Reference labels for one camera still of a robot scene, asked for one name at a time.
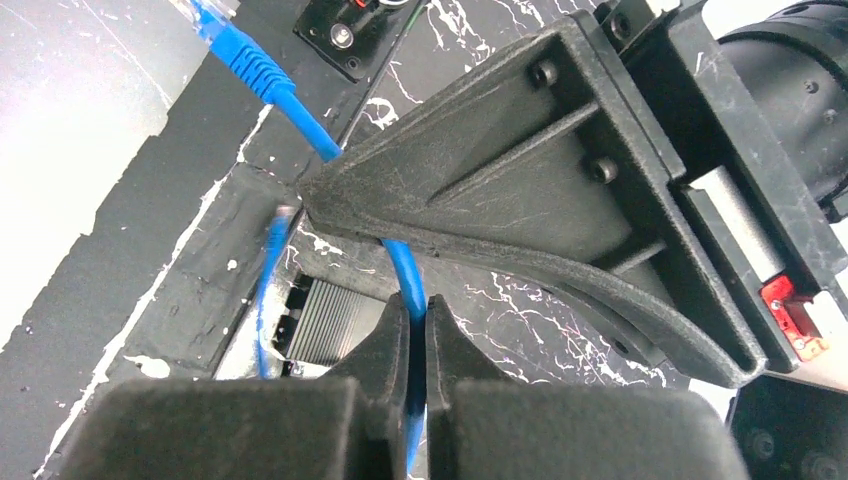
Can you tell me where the black base bar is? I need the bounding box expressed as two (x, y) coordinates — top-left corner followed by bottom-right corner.
(0, 0), (432, 480)

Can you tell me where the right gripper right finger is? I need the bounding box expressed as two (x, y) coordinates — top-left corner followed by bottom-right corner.
(424, 295), (747, 479)

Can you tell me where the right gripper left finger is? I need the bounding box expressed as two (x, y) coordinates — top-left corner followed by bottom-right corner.
(60, 295), (410, 479)

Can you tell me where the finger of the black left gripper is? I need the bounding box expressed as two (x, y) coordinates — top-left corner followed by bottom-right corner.
(298, 11), (768, 388)

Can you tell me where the grey ribbed network switch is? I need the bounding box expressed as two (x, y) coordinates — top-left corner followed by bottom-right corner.
(271, 274), (385, 367)

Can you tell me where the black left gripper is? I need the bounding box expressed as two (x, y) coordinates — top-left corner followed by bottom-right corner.
(595, 1), (847, 373)

